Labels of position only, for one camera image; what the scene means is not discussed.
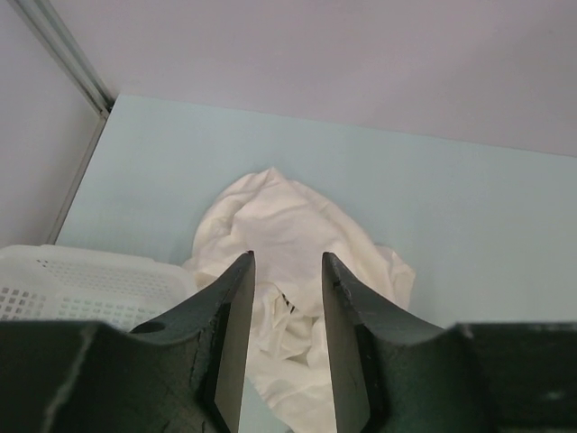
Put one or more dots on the white plastic laundry basket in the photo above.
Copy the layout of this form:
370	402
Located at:
51	282

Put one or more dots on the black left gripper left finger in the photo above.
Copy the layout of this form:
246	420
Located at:
182	371

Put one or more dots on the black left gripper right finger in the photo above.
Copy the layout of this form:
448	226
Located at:
394	372

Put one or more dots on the left aluminium corner post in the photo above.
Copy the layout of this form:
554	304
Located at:
54	35

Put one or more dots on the white t shirt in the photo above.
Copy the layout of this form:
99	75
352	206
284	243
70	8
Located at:
288	226

